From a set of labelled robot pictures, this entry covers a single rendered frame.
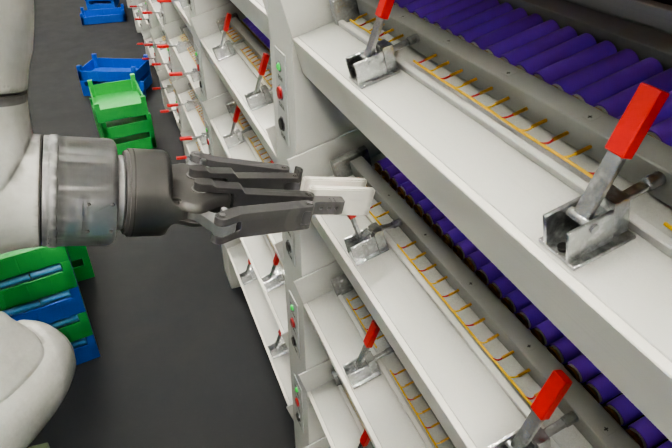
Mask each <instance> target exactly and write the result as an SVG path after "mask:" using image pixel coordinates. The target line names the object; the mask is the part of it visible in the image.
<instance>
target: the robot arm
mask: <svg viewBox="0 0 672 448"><path fill-rule="evenodd" d="M33 42H34V0H0V255H1V254H5V253H8V252H11V251H15V250H20V249H25V248H35V247H41V242H42V247H48V248H56V247H57V246H104V245H111V244H112V243H113V242H114V239H115V236H116V230H121V233H122V234H125V236H126V237H139V236H162V235H164V234H165V233H166V232H167V231H168V228H169V227H170V226H171V225H173V224H181V225H186V226H190V227H199V226H203V227H205V228H206V229H208V230H209V231H211V232H212V236H211V242H212V243H214V244H217V245H221V244H225V243H227V242H229V241H232V240H234V239H237V238H242V237H250V236H258V235H265V234H273V233H281V232H289V231H296V230H304V229H308V228H309V226H310V222H311V218H312V215H368V214H369V211H370V207H371V204H372V200H373V197H374V194H375V189H374V188H373V187H366V184H367V180H366V179H365V178H352V177H315V176H304V177H303V178H302V174H303V168H301V167H298V166H295V169H294V173H290V172H289V171H290V167H289V166H287V165H283V164H275V163H267V162H259V161H251V160H243V159H235V158H227V157H219V156H213V155H209V154H206V153H202V152H199V151H192V152H190V158H189V162H188V163H187V164H186V163H179V164H174V165H172V164H171V160H170V157H169V155H168V153H167V152H166V151H164V150H158V149H137V148H127V149H126V150H124V151H123V152H122V155H118V152H117V147H116V143H115V142H114V141H113V140H112V139H107V138H89V137H72V136H59V135H56V134H50V135H44V140H43V135H40V134H33V132H32V124H31V119H30V114H29V105H28V77H29V66H30V61H31V57H32V52H33ZM75 369H76V358H75V352H74V349H73V346H72V344H71V343H70V341H69V340H68V339H67V337H66V336H65V335H64V334H63V333H62V332H60V331H59V330H57V329H56V328H54V327H52V326H50V325H49V324H47V323H44V322H41V321H36V320H19V321H16V320H14V319H12V318H11V317H9V316H8V315H7V314H6V313H5V312H2V311H0V448H27V447H28V446H29V444H30V443H31V442H32V441H33V440H34V439H35V437H36V436H37V435H38V434H39V433H40V431H41V430H42V429H43V428H44V427H45V425H46V424H47V423H48V422H49V420H50V419H51V418H52V416H53V415H54V414H55V412H56V411H57V409H58V408H59V406H60V405H61V403H62V401H63V399H64V398H65V396H66V394H67V392H68V390H69V387H70V385H71V382H72V380H73V377H74V373H75Z"/></svg>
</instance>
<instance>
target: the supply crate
mask: <svg viewBox="0 0 672 448"><path fill-rule="evenodd" d="M68 260H69V257H68V254H67V250H66V247H65V246H57V247H56V248H48V247H42V245H41V247H35V248H25V249H20V250H15V251H11V252H8V253H5V254H1V255H0V281H2V280H5V279H8V278H12V277H15V276H18V275H22V274H25V273H28V272H32V271H35V270H38V269H42V268H45V267H48V266H51V265H55V264H58V263H61V262H65V261H68Z"/></svg>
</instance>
